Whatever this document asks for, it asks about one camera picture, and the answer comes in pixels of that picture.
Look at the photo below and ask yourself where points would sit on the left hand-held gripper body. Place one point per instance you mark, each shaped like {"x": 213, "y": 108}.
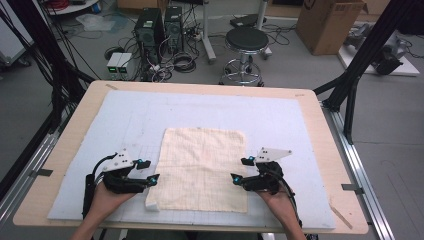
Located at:
{"x": 121, "y": 181}

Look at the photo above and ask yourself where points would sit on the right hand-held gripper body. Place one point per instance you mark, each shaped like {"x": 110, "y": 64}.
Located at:
{"x": 265, "y": 181}

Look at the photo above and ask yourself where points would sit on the cream cloth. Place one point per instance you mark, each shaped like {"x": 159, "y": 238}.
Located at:
{"x": 200, "y": 166}

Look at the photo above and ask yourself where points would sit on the person's left hand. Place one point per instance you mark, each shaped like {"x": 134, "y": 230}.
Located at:
{"x": 106, "y": 203}

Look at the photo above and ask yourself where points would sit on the person's right hand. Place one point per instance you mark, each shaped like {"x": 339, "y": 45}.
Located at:
{"x": 278, "y": 205}

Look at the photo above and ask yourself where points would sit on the white foam mat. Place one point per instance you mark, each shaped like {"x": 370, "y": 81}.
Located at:
{"x": 216, "y": 110}

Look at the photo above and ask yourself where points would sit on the grey tape strip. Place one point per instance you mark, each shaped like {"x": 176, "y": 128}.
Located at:
{"x": 43, "y": 172}
{"x": 351, "y": 188}

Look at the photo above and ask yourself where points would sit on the brown tape strip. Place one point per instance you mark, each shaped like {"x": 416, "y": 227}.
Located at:
{"x": 111, "y": 87}

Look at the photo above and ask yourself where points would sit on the thin wooden stick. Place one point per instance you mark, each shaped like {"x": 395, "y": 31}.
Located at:
{"x": 340, "y": 216}

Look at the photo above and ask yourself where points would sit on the grey power supply unit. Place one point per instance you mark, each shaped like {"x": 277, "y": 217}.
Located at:
{"x": 113, "y": 61}
{"x": 126, "y": 62}

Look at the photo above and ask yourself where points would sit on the black round stool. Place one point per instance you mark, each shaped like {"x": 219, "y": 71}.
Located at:
{"x": 246, "y": 39}

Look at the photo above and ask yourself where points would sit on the black computer tower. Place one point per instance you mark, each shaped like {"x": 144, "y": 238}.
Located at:
{"x": 173, "y": 30}
{"x": 148, "y": 31}

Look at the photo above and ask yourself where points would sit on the white table leg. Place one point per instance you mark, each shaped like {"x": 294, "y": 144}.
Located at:
{"x": 261, "y": 10}
{"x": 206, "y": 33}

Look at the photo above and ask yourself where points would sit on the flat black device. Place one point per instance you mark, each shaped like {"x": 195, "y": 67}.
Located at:
{"x": 246, "y": 20}

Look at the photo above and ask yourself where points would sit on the clear plastic bag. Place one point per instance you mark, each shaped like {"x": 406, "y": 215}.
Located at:
{"x": 95, "y": 21}

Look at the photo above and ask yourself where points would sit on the brown cardboard box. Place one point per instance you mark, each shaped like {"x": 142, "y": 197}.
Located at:
{"x": 326, "y": 28}

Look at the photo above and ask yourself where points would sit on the white round table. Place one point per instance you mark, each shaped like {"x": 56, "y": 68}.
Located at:
{"x": 76, "y": 8}

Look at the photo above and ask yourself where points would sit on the grey and black machine part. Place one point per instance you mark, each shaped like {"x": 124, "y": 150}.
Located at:
{"x": 388, "y": 56}

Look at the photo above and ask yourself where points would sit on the white board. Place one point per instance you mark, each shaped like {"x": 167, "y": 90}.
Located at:
{"x": 405, "y": 68}

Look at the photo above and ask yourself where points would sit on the aluminium rail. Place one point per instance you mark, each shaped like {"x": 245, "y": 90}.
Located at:
{"x": 360, "y": 173}
{"x": 30, "y": 166}

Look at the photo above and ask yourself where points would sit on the black metal frame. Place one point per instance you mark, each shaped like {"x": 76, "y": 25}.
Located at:
{"x": 43, "y": 43}
{"x": 366, "y": 50}

